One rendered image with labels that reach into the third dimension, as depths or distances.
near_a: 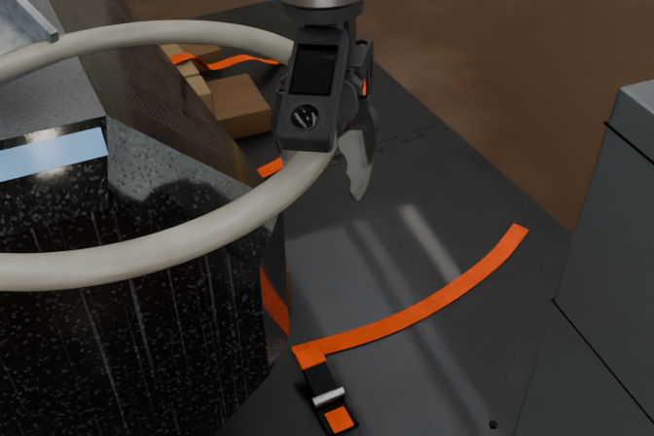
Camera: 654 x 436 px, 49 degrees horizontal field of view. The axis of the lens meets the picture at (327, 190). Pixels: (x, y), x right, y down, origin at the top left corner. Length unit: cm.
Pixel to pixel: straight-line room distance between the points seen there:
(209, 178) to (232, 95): 131
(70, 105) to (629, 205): 77
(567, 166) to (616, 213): 124
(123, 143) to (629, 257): 72
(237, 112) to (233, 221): 170
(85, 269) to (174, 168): 47
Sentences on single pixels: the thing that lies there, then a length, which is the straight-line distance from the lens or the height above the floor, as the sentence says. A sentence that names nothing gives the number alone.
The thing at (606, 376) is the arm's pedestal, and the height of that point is 41.
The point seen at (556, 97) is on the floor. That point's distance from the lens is 265.
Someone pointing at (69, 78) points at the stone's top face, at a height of 83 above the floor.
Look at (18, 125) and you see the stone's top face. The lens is 100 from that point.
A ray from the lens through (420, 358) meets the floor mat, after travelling 169.
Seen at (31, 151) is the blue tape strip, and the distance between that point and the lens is 98.
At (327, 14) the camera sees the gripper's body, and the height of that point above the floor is 108.
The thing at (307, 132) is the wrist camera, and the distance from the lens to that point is 58.
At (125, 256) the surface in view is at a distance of 58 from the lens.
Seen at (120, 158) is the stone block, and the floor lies 78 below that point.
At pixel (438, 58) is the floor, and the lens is 279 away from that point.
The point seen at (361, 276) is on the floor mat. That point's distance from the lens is 184.
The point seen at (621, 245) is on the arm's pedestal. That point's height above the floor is 64.
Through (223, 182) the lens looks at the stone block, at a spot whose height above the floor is 67.
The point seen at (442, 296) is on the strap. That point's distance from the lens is 181.
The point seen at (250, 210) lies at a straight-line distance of 60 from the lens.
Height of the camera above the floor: 135
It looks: 40 degrees down
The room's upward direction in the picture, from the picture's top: straight up
